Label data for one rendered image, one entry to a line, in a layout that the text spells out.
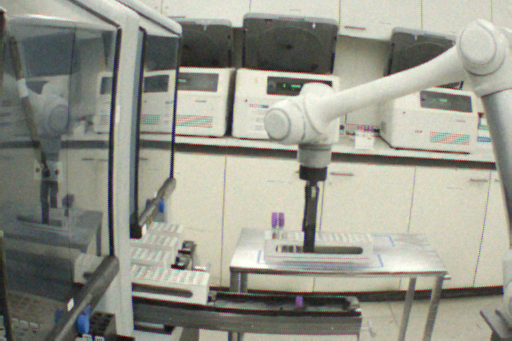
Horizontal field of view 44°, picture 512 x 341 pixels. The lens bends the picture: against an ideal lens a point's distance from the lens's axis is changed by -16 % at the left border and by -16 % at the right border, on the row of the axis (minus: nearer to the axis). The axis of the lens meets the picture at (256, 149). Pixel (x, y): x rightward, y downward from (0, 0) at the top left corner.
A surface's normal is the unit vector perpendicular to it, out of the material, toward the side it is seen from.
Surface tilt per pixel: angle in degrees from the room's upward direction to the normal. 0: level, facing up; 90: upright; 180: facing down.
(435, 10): 90
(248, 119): 90
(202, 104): 90
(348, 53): 90
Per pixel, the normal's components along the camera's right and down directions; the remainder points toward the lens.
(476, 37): -0.50, 0.00
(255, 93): 0.02, -0.40
